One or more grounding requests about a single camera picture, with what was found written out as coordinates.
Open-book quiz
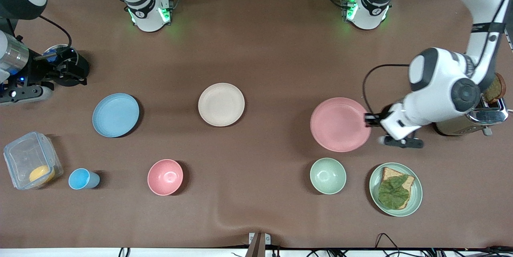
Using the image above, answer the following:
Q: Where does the green plate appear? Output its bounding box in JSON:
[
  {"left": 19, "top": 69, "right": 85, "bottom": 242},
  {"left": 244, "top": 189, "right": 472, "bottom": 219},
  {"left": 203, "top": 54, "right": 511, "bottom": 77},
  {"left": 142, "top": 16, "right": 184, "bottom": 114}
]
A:
[{"left": 369, "top": 162, "right": 423, "bottom": 217}]

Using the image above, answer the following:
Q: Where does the black round pot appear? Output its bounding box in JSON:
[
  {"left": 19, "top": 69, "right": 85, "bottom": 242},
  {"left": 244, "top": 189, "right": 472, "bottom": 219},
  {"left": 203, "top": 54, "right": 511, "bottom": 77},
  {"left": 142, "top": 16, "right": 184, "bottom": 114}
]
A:
[{"left": 43, "top": 44, "right": 90, "bottom": 87}]

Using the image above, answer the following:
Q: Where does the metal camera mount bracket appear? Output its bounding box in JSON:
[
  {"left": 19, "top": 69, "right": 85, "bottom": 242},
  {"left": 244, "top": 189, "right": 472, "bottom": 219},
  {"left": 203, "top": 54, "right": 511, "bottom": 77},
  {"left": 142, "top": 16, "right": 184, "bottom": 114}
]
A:
[{"left": 245, "top": 232, "right": 271, "bottom": 257}]

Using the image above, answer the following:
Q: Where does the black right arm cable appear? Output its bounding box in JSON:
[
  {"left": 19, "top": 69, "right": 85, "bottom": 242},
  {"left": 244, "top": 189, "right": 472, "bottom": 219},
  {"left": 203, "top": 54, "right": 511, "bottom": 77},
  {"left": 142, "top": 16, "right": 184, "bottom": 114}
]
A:
[{"left": 39, "top": 15, "right": 73, "bottom": 55}]

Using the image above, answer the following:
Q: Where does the pink bowl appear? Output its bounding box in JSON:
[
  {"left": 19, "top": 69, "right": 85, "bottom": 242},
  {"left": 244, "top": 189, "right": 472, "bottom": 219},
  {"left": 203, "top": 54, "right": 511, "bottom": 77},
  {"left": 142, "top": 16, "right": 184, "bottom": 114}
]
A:
[{"left": 147, "top": 159, "right": 184, "bottom": 196}]

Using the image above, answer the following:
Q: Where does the brown table mat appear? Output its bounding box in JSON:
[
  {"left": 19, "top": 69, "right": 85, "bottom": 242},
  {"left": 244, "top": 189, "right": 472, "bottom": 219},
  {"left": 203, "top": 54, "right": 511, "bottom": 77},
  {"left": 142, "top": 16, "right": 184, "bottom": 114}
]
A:
[{"left": 0, "top": 0, "right": 513, "bottom": 249}]

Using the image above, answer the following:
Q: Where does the yellow round food piece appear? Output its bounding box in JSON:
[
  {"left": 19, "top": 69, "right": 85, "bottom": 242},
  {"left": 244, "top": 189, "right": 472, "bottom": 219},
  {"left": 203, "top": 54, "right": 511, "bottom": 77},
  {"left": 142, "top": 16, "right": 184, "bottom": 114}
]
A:
[{"left": 29, "top": 165, "right": 56, "bottom": 184}]

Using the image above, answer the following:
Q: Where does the clear plastic container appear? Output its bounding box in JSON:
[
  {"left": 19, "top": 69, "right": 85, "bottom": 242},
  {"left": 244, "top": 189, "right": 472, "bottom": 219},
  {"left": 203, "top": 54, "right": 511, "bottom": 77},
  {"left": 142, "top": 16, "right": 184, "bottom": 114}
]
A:
[{"left": 3, "top": 131, "right": 64, "bottom": 190}]

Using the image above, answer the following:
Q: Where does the brown bread slice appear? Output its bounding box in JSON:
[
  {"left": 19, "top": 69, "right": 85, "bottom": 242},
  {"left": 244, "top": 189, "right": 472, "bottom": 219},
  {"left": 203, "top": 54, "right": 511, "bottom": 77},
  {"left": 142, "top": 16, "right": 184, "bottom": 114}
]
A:
[{"left": 482, "top": 73, "right": 507, "bottom": 104}]

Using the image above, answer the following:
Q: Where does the green lettuce leaf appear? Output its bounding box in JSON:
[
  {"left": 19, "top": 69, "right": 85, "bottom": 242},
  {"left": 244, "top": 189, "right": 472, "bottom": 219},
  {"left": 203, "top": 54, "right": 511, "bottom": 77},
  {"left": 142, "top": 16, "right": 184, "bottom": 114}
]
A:
[{"left": 378, "top": 174, "right": 410, "bottom": 210}]

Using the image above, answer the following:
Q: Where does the blue cup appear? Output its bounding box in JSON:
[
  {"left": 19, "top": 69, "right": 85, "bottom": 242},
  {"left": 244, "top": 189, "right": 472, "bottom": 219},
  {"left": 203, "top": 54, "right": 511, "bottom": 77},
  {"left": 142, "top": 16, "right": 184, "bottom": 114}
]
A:
[{"left": 68, "top": 168, "right": 101, "bottom": 190}]

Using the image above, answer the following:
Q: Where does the green bowl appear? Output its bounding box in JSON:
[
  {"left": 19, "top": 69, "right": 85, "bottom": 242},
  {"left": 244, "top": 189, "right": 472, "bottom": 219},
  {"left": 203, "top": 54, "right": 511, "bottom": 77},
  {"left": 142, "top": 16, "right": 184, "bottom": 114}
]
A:
[{"left": 309, "top": 158, "right": 347, "bottom": 195}]

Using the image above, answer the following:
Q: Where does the pink plate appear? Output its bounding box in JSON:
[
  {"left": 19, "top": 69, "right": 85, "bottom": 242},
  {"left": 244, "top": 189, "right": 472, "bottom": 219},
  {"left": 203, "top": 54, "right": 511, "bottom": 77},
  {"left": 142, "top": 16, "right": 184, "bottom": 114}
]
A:
[{"left": 310, "top": 97, "right": 372, "bottom": 153}]

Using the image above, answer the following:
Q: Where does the beige plate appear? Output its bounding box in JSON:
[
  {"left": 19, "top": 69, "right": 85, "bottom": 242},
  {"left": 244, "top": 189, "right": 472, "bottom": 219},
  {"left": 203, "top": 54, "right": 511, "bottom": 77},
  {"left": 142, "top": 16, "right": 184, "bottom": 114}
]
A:
[{"left": 198, "top": 83, "right": 245, "bottom": 127}]

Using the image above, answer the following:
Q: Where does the toast slice with crust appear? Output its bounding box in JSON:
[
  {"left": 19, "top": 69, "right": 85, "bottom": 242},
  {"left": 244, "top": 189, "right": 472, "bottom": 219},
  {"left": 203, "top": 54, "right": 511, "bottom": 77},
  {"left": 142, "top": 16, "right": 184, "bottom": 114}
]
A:
[{"left": 379, "top": 167, "right": 415, "bottom": 210}]

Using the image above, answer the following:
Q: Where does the black looped cable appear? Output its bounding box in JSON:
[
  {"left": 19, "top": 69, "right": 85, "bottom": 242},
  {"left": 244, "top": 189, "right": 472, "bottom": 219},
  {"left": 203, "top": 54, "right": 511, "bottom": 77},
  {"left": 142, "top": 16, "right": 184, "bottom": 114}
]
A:
[{"left": 375, "top": 233, "right": 402, "bottom": 257}]

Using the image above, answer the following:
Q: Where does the blue plate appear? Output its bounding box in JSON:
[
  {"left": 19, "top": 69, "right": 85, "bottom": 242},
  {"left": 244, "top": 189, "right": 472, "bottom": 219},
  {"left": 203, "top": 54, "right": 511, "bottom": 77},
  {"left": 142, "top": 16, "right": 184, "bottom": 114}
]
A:
[{"left": 92, "top": 93, "right": 140, "bottom": 138}]

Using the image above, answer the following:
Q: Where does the beige chrome toaster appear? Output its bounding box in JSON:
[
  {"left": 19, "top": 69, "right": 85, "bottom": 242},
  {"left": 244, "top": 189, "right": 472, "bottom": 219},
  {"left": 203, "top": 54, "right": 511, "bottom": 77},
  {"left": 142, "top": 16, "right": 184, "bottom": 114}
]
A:
[{"left": 434, "top": 97, "right": 509, "bottom": 136}]

